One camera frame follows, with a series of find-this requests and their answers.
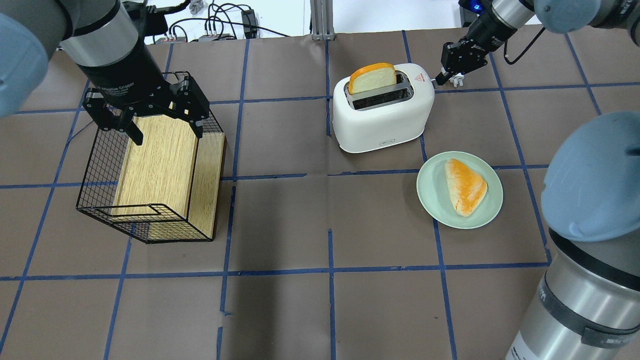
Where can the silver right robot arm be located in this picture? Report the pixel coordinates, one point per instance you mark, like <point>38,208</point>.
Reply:
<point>586,305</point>

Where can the triangular orange bread piece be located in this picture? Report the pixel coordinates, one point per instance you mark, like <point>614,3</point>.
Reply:
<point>466,187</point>

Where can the black wire basket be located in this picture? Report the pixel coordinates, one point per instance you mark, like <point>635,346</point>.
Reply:
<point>101,176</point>

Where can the light green round plate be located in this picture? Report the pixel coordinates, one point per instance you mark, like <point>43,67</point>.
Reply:
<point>433,194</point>

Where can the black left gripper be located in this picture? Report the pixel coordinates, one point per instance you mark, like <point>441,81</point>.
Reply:
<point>122,75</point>

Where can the wooden board in basket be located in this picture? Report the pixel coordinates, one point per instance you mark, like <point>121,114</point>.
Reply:
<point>168,186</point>

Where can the orange-crusted toast slice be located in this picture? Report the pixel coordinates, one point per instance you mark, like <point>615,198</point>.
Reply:
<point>371,77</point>

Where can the black power supply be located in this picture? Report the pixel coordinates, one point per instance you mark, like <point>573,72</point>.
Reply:
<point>250,24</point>

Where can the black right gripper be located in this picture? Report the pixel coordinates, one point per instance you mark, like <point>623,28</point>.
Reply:
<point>487,33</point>

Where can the aluminium frame post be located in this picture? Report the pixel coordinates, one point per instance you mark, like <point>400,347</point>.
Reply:
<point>322,20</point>

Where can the white two-slot toaster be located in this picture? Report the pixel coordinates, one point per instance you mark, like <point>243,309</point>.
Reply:
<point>383,117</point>

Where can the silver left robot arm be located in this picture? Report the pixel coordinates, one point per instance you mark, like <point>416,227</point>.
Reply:
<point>105,38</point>

